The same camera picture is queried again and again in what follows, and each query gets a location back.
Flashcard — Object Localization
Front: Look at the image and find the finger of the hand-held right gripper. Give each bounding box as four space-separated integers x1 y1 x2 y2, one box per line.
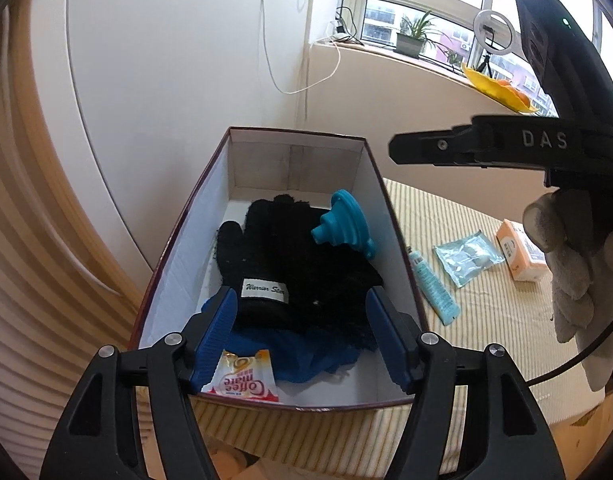
389 126 484 166

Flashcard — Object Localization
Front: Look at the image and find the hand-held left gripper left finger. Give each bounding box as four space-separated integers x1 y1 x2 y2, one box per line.
39 287 238 480

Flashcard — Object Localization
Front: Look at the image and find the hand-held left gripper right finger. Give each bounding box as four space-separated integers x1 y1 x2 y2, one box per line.
365 287 560 480

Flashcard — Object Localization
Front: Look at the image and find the orange white sachet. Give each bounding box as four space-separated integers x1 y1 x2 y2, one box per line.
201 350 280 405

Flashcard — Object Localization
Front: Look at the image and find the blue towel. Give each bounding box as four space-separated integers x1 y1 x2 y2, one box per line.
201 292 360 384

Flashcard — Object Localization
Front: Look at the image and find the black knit glove white label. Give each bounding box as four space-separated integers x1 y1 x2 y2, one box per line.
215 220 309 335

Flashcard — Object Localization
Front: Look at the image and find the teal collapsible funnel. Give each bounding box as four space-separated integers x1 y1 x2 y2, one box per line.
311 189 378 261

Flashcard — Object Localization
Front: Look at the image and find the dark red cardboard box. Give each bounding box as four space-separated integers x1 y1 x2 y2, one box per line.
128 126 430 414

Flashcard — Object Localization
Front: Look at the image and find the person's right hand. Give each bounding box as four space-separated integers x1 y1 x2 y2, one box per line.
523 191 613 392

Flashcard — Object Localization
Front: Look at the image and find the teal tube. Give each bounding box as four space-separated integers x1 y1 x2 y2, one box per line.
409 249 460 326

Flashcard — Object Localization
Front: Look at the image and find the yellow fruit plate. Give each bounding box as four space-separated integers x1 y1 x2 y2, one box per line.
461 62 540 114

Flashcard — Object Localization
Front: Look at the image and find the striped tablecloth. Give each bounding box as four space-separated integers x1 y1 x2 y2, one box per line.
191 177 607 461

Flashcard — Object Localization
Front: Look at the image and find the potted green plant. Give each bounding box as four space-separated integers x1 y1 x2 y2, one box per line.
393 9 450 57

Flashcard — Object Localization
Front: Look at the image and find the window sill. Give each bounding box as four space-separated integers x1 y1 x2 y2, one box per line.
311 40 475 87

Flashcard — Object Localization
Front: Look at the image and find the clear plastic packet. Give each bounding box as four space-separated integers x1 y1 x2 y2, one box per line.
433 230 506 289

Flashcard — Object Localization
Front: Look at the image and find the orange tissue pack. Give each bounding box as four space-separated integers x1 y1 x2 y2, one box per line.
495 218 550 283

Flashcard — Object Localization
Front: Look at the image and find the power strip with chargers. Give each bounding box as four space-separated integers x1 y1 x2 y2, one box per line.
326 19 353 44

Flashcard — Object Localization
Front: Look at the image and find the ring light on tripod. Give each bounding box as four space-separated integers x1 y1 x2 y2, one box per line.
473 8 518 77

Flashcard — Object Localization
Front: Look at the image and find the white cable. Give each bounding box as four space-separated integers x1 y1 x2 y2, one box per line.
260 0 342 95

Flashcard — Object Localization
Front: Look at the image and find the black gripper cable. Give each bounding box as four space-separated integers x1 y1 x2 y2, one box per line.
529 305 613 388

